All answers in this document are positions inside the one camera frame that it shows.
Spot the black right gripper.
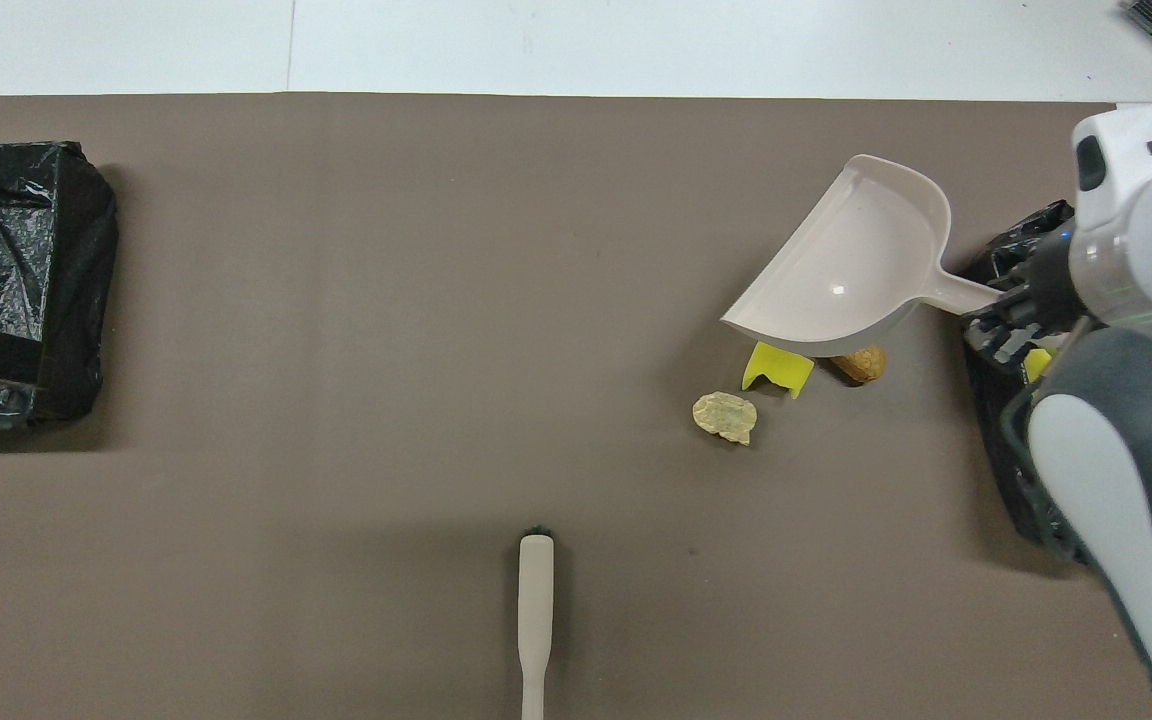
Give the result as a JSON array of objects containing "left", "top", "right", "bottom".
[{"left": 961, "top": 232, "right": 1089, "bottom": 366}]

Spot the brown nugget shaped trash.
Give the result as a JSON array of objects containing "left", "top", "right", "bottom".
[{"left": 829, "top": 345, "right": 887, "bottom": 384}]

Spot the beige plastic dustpan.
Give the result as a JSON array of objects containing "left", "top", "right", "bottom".
[{"left": 719, "top": 154, "right": 1003, "bottom": 359}]

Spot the notched yellow sponge piece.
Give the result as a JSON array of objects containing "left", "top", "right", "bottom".
[{"left": 742, "top": 341, "right": 815, "bottom": 399}]

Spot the pale trash piece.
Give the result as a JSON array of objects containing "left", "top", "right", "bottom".
[{"left": 692, "top": 392, "right": 758, "bottom": 446}]

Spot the beige hand brush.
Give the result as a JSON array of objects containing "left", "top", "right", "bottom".
[{"left": 518, "top": 525, "right": 556, "bottom": 720}]

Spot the black bag lined bin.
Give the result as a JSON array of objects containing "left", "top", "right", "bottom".
[
  {"left": 954, "top": 200, "right": 1097, "bottom": 566},
  {"left": 0, "top": 141, "right": 120, "bottom": 431}
]

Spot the brown table mat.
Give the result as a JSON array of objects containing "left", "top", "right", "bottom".
[{"left": 0, "top": 93, "right": 1152, "bottom": 720}]

